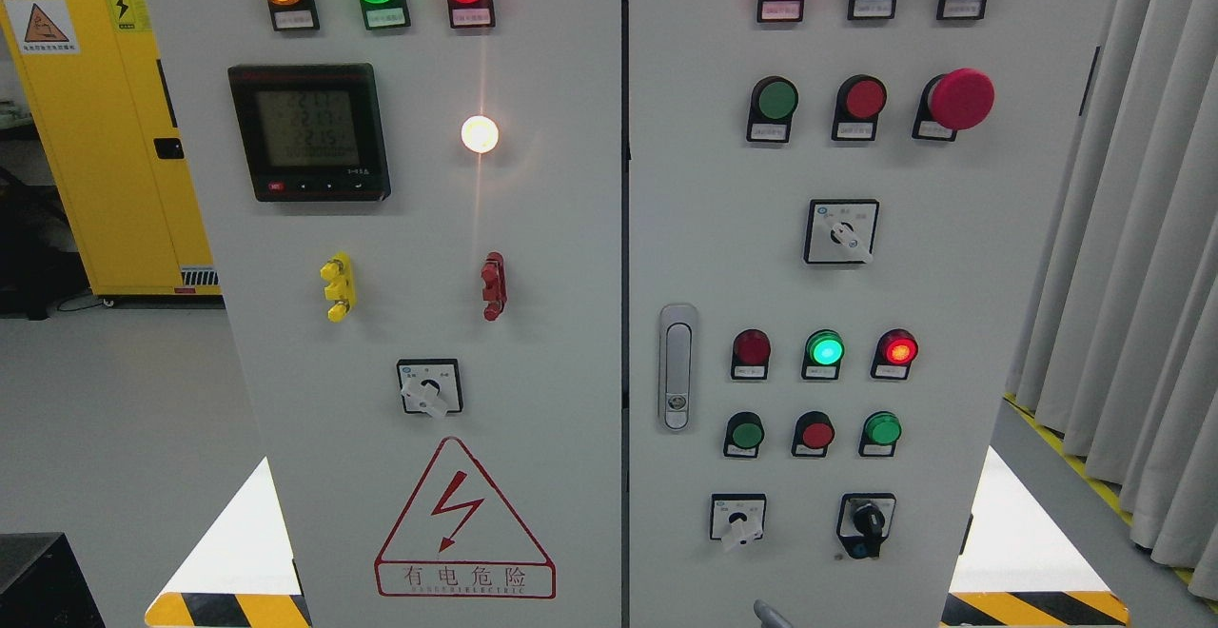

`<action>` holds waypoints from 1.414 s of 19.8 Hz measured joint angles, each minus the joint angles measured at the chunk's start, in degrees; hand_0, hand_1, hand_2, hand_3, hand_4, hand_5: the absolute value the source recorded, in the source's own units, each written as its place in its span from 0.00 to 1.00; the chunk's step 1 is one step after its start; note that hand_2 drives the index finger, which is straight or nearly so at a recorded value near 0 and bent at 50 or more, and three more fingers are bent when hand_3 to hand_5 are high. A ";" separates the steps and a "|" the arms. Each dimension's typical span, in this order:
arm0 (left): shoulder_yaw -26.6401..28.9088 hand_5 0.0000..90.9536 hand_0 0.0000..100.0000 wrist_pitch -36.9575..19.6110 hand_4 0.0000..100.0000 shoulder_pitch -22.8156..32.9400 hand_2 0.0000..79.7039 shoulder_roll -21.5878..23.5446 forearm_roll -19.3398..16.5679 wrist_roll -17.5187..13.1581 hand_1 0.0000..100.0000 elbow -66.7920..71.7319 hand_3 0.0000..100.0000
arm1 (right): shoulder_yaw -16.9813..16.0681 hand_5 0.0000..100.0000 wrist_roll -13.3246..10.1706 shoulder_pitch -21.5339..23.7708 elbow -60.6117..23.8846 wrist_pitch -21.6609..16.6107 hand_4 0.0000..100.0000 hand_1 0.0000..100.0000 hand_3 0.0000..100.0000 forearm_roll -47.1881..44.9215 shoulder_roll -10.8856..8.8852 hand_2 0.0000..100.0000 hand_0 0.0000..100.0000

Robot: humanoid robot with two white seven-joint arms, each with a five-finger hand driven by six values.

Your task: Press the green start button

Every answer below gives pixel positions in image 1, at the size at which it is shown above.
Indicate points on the left door selector switch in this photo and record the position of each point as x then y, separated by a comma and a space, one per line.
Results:
430, 387

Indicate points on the grey door latch handle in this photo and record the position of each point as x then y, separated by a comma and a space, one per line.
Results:
677, 326

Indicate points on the lower green push button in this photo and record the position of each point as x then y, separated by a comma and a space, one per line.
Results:
744, 434

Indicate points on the grey right cabinet door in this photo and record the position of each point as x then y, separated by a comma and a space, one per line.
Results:
720, 223

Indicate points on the white lit indicator lamp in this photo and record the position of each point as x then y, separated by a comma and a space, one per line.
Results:
480, 134

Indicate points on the lit green middle lamp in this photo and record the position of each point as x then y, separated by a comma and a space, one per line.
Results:
823, 353

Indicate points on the grey left cabinet door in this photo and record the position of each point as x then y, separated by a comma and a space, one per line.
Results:
540, 385

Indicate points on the dark red middle lamp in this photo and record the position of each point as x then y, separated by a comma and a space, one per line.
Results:
750, 356

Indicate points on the grey cabinet door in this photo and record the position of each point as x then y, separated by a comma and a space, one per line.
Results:
720, 223
540, 385

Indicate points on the red stop push button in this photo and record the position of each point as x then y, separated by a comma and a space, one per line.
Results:
858, 104

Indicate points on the yellow safety cabinet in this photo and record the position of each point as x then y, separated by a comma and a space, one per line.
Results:
92, 75

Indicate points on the lit red middle lamp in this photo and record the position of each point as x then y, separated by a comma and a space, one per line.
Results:
893, 355

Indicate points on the black box bottom left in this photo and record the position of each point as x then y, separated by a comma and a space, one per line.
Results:
42, 585

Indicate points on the lower white selector switch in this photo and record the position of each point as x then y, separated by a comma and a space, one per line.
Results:
737, 519

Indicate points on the lower red push button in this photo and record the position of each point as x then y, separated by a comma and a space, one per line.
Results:
814, 432

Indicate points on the black digital power meter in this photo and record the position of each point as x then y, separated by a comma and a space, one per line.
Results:
311, 133

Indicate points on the red electric hazard sticker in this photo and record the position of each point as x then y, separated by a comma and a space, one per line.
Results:
459, 537

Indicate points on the red emergency stop mushroom button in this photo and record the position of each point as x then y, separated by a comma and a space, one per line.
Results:
951, 102

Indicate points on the upper right selector switch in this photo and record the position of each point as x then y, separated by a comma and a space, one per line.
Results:
840, 231

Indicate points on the green start push button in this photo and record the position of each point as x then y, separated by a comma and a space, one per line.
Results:
773, 103

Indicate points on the grey curtain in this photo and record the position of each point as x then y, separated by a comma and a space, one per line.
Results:
1118, 354

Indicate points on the black key switch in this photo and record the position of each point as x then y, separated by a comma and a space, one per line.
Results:
864, 522

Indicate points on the lower bright green button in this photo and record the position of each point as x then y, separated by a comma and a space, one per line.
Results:
880, 434

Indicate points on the red terminal connector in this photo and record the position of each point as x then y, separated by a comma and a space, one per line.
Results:
494, 286

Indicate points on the yellow terminal connector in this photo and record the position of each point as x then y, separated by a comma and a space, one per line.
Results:
337, 273

